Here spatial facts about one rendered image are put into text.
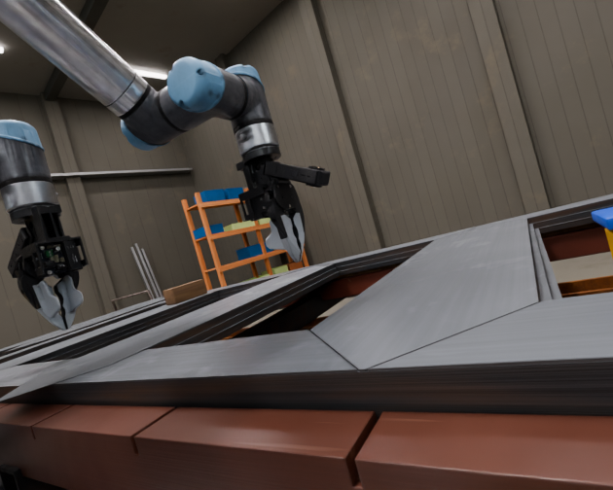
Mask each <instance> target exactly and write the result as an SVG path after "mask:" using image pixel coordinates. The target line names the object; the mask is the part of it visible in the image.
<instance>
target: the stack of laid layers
mask: <svg viewBox="0 0 613 490"><path fill-rule="evenodd" d="M610 207H613V199H608V200H604V201H601V202H597V203H592V204H588V205H584V206H579V207H575V208H571V209H567V210H562V211H558V212H555V213H550V214H546V215H542V216H537V217H533V218H529V219H527V224H528V231H529V238H530V245H531V252H532V258H533V265H534V272H535V279H536V286H537V293H538V299H539V302H540V301H542V300H546V299H555V298H562V296H561V293H560V291H559V286H558V283H557V280H556V277H555V274H554V272H553V269H552V266H551V263H550V260H549V257H548V255H547V252H546V249H545V246H544V243H543V240H542V237H541V234H540V233H545V232H550V231H554V230H559V229H564V228H573V227H577V226H581V225H586V224H591V223H595V221H594V220H593V217H592V212H593V211H596V210H601V209H605V208H610ZM433 241H434V240H433ZM433 241H429V242H424V243H420V244H416V245H413V246H408V247H404V248H400V249H395V250H391V251H387V252H382V253H378V254H374V255H370V256H366V257H362V258H358V259H353V260H349V261H345V262H337V263H321V264H318V265H314V266H327V267H325V268H323V269H320V270H318V271H316V272H314V273H312V274H310V275H308V276H306V277H304V278H302V279H300V280H297V281H295V282H293V283H291V284H289V285H287V286H284V287H282V288H280V289H278V290H276V291H273V292H271V293H269V294H267V295H265V296H263V297H259V298H257V299H255V300H253V301H251V302H248V303H246V304H244V305H242V306H241V307H238V308H236V309H234V310H232V311H230V312H228V313H225V314H223V315H221V316H219V317H217V318H214V319H212V320H210V321H208V322H206V323H203V324H201V325H199V326H197V327H195V328H192V329H190V330H188V331H186V332H182V333H180V334H178V335H175V336H174V337H172V338H170V339H168V340H165V341H163V342H161V343H159V344H156V345H154V346H152V347H150V348H148V349H155V348H163V347H170V346H178V345H186V344H194V343H203V342H210V341H218V340H221V339H223V338H225V337H227V336H229V335H231V334H232V333H235V332H237V331H239V330H241V329H242V328H244V327H246V326H248V325H250V324H252V323H254V322H255V321H257V320H259V319H261V318H263V317H265V316H267V315H268V314H270V313H272V312H273V311H275V310H277V309H279V308H280V307H282V306H284V305H286V304H288V303H290V302H291V301H293V300H295V299H297V298H300V297H302V296H303V295H305V294H307V293H309V292H311V291H313V290H315V289H316V288H318V287H320V286H322V285H324V284H326V283H327V282H329V281H331V280H333V279H335V278H337V277H339V276H341V275H346V274H350V273H354V272H359V271H364V270H369V269H373V268H378V267H383V266H388V265H393V264H396V263H403V262H405V261H406V260H408V259H409V258H410V257H412V256H413V255H415V254H416V253H417V252H419V251H420V250H421V249H423V248H424V247H426V246H427V245H428V244H430V243H431V242H433ZM274 278H277V277H274ZM274 278H270V279H266V280H262V281H258V282H253V283H249V284H245V285H240V286H236V287H232V288H228V289H224V290H220V291H217V292H214V293H211V294H209V295H206V296H203V297H199V298H196V299H193V300H191V301H188V302H185V303H183V304H180V305H177V306H175V307H172V308H169V309H167V310H165V311H162V312H160V313H157V314H154V315H151V316H149V317H146V318H143V319H141V320H138V321H135V322H133V323H130V324H127V325H125V326H122V327H119V328H117V329H114V330H111V331H110V332H105V333H102V334H100V335H97V336H94V337H92V338H89V339H86V340H84V341H81V342H78V343H76V344H73V345H70V346H68V347H65V348H62V349H59V350H57V351H54V352H52V353H50V354H47V355H44V356H42V357H39V358H36V359H34V360H31V361H28V362H26V363H23V364H20V365H19V366H21V365H30V364H38V363H45V362H53V361H61V360H69V359H77V358H79V357H82V356H84V355H87V354H88V353H91V352H93V351H96V350H98V349H101V348H103V347H106V346H108V345H111V344H113V343H116V342H118V341H121V340H123V339H126V338H128V337H131V336H133V335H136V334H138V333H142V332H145V331H147V330H149V329H151V328H154V327H156V326H159V325H161V324H164V323H166V322H168V321H171V320H173V319H176V318H178V317H181V316H183V315H186V314H188V313H191V312H193V311H195V310H198V309H200V308H203V307H205V306H207V305H209V304H212V303H214V302H217V301H219V300H221V299H224V298H228V297H230V296H233V295H235V294H238V293H240V292H243V291H245V290H247V289H250V288H252V287H255V286H257V285H260V284H262V283H265V282H267V281H269V280H271V279H274ZM163 305H166V303H162V304H158V305H155V306H152V307H149V308H146V309H143V310H140V311H138V312H135V313H132V314H129V315H126V316H124V317H121V318H119V319H116V320H113V321H110V322H107V323H104V324H101V325H98V326H96V327H93V328H90V329H87V330H84V331H81V332H77V333H74V334H71V335H68V336H66V337H63V338H60V339H58V340H55V341H52V342H49V343H46V344H43V345H40V346H37V347H35V348H32V349H29V350H26V351H23V352H20V353H17V354H15V355H13V356H10V357H7V358H4V359H1V360H0V364H2V363H5V362H8V361H10V360H13V359H15V358H18V357H21V356H24V355H27V354H29V353H32V352H35V351H38V350H41V349H43V348H46V347H49V346H52V345H55V344H57V343H59V342H62V341H65V340H68V339H70V338H73V337H76V336H79V335H82V334H84V333H89V332H92V331H94V330H97V329H100V328H103V327H106V326H108V325H111V324H114V323H117V322H120V321H122V320H124V319H127V318H130V317H133V316H135V315H138V314H141V313H144V312H147V311H149V310H152V309H155V308H158V307H161V306H163ZM17 387H19V386H15V387H0V398H2V397H3V396H5V395H7V394H8V393H10V392H12V391H13V390H15V389H16V388H17ZM0 403H34V404H73V405H75V404H79V405H125V406H172V407H175V409H176V408H177V407H218V408H264V409H310V410H356V411H374V412H375V413H376V417H377V419H378V420H379V417H380V416H381V414H382V412H383V411H403V412H448V413H494V414H541V415H587V416H613V360H597V361H576V362H554V363H532V364H510V365H489V366H468V367H425V368H403V369H382V370H360V371H359V370H358V371H339V372H317V373H295V374H274V375H252V376H231V377H209V378H187V379H166V380H144V381H123V382H101V383H79V384H57V385H50V386H47V387H44V388H41V389H38V390H35V391H32V392H29V393H26V394H23V395H20V396H17V397H14V398H11V399H8V400H5V401H2V402H0Z"/></svg>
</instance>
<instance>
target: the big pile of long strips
mask: <svg viewBox="0 0 613 490"><path fill-rule="evenodd" d="M164 300H165V299H164V297H158V298H155V299H151V300H148V301H145V302H141V303H138V304H135V305H133V306H130V307H127V308H124V309H121V310H118V311H115V312H112V313H109V314H106V315H103V316H99V317H96V318H93V319H90V320H87V321H85V322H82V323H79V324H76V325H73V326H71V327H70V329H67V330H65V331H63V330H58V331H55V332H50V333H47V334H44V335H41V336H38V337H35V338H32V339H29V340H26V341H23V342H20V343H17V344H14V345H11V346H8V347H5V348H2V349H0V357H3V356H5V355H8V354H11V353H14V352H17V351H19V350H22V349H25V348H28V347H31V346H33V345H36V344H39V343H42V342H45V341H48V340H51V339H54V338H57V337H60V336H63V335H65V334H68V333H72V332H75V331H78V330H81V329H84V328H87V327H90V326H92V325H95V324H98V323H101V322H104V321H107V320H110V319H113V318H116V317H119V316H121V315H124V314H127V313H129V312H132V311H135V310H138V309H141V308H144V307H147V306H150V305H152V304H155V303H158V302H161V301H164Z"/></svg>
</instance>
